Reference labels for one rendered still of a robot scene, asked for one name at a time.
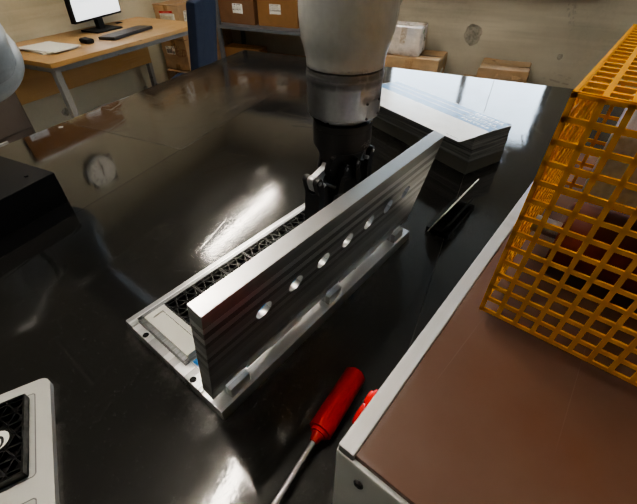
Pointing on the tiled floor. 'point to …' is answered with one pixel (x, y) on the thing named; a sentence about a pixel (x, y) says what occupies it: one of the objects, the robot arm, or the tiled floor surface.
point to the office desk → (91, 59)
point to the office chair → (201, 32)
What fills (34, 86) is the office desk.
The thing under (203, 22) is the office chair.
